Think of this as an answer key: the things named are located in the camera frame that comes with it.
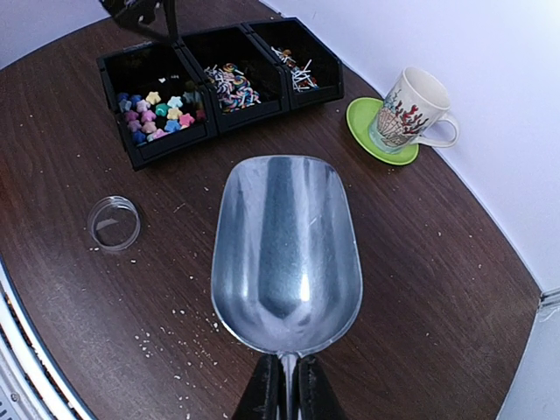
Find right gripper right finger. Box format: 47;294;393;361
295;355;347;420

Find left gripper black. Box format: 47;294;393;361
100;0;179;43

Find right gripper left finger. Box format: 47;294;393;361
232;354;280;420

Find black bin star candies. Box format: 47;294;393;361
97;43;218;171

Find black bin swirl lollipops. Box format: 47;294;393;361
179;24;290;134

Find metal candy scoop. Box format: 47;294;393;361
211;155;363;419

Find black bin small lollipops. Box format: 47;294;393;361
243;17;344;109

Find clear jar lid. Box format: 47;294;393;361
87;195;142;253

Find green saucer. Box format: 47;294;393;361
346;97;419;166

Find ceramic mug coral pattern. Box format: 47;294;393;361
368;66;460;154

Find aluminium front rail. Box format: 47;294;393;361
1;264;95;419

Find right aluminium corner post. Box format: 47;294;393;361
538;288;560;311

